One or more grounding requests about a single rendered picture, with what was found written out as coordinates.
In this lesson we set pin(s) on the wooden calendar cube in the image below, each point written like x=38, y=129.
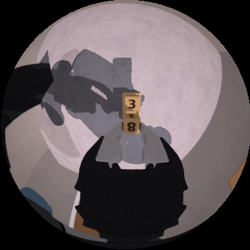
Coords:
x=131, y=103
x=131, y=123

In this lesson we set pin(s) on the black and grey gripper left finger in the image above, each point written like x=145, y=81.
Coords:
x=106, y=151

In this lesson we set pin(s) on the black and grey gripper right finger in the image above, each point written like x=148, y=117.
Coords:
x=158, y=152

